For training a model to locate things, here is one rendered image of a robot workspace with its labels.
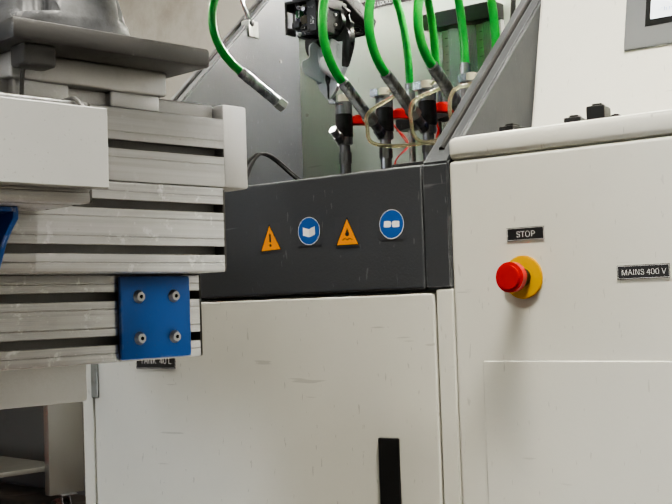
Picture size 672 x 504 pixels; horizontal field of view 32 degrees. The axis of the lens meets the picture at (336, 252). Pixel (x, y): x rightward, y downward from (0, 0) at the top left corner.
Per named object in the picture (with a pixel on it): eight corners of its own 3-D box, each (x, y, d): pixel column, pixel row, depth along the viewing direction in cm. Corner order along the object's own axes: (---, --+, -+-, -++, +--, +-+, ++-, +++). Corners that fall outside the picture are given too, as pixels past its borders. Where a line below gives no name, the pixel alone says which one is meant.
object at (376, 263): (96, 303, 184) (94, 203, 185) (117, 302, 188) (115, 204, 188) (425, 289, 147) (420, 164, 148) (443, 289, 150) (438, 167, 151)
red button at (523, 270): (489, 300, 137) (487, 256, 137) (505, 299, 140) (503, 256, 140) (528, 298, 134) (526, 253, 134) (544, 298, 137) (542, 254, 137)
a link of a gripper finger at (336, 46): (311, 95, 181) (309, 37, 182) (334, 100, 186) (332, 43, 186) (327, 92, 179) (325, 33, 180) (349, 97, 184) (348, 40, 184)
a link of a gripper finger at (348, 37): (325, 68, 185) (324, 15, 185) (332, 70, 186) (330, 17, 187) (349, 64, 182) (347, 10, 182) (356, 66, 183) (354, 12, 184)
